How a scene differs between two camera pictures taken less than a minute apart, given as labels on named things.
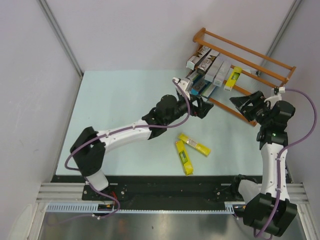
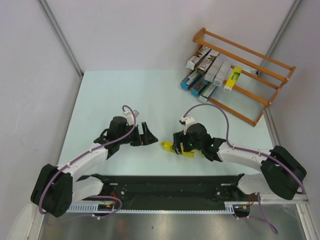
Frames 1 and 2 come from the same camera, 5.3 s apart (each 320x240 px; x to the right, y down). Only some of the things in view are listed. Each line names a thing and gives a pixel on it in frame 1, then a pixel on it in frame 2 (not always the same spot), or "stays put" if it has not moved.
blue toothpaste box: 207,83 to 208,90
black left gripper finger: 204,105 to 147,137
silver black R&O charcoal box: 193,60 stays put
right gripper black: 240,102 to 178,138
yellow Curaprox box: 231,81 stays put
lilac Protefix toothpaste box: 219,78 stays put
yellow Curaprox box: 184,158 to 166,146
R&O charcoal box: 206,63 stays put
